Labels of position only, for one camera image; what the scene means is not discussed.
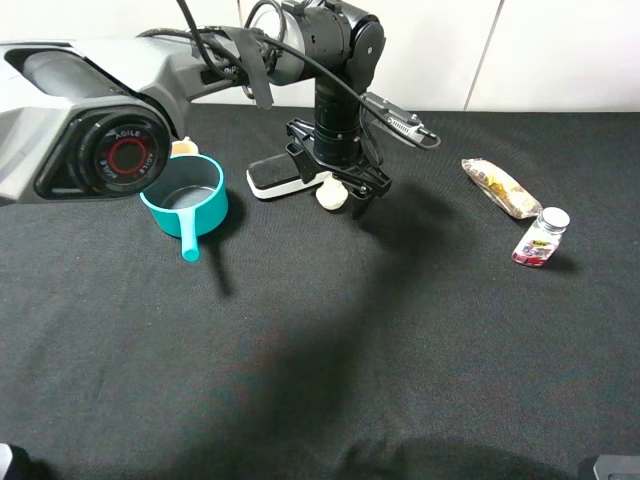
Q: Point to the beige small cup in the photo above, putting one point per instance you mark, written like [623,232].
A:
[185,146]

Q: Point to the teal saucepan with handle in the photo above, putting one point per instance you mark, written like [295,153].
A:
[188,200]

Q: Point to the black and white eraser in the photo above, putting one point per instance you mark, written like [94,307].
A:
[278,176]

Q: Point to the small candy bottle silver cap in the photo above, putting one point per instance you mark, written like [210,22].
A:
[542,238]

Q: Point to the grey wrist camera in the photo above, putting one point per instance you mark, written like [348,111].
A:
[401,124]

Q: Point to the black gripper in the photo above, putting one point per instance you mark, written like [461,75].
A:
[334,142]

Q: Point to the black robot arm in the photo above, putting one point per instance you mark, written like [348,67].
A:
[94,119]

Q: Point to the wrapped bread snack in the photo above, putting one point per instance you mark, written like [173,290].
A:
[502,189]

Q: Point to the white garlic-shaped object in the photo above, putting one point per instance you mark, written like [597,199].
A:
[332,194]

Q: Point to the black table cloth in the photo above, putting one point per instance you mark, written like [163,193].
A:
[303,344]

